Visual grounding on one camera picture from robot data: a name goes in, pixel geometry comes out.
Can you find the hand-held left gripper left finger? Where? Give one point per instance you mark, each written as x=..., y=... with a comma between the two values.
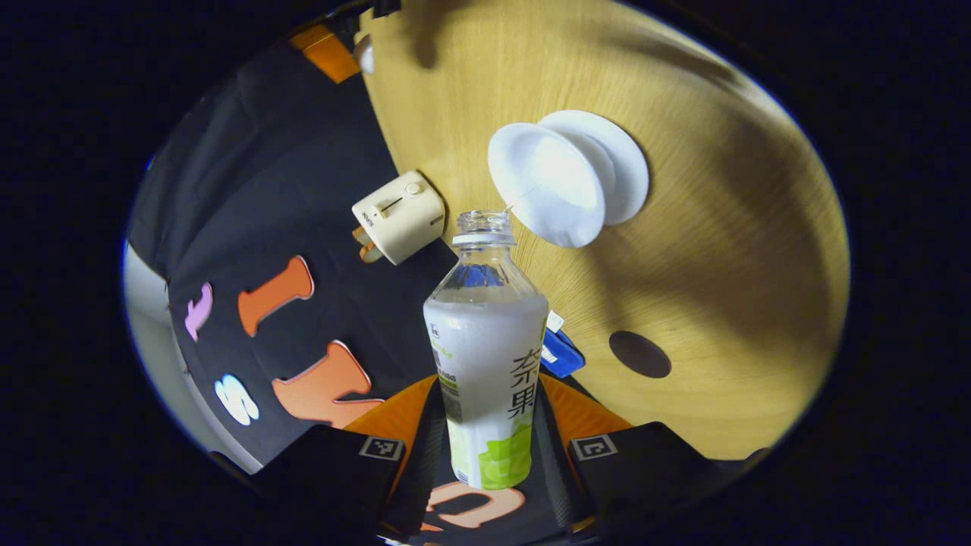
x=421, y=462

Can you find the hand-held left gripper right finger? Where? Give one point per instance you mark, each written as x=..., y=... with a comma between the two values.
x=554, y=478

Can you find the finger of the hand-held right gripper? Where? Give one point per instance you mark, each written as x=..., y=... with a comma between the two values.
x=330, y=54

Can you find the clear water bottle green label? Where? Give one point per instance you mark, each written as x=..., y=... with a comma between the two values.
x=485, y=364

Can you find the dark round coaster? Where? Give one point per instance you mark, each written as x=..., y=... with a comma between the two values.
x=639, y=354

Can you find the white teacup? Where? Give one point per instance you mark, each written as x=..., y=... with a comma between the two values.
x=546, y=186

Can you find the blue folded towel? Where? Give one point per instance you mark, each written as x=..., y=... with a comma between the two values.
x=563, y=358

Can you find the black backdrop cloth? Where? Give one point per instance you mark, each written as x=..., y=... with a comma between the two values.
x=288, y=189

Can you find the white toaster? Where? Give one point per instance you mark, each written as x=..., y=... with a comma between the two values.
x=398, y=216

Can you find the brown toast slice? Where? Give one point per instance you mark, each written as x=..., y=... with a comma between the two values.
x=358, y=235
x=370, y=254

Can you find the white saucer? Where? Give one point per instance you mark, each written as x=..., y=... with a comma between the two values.
x=626, y=167

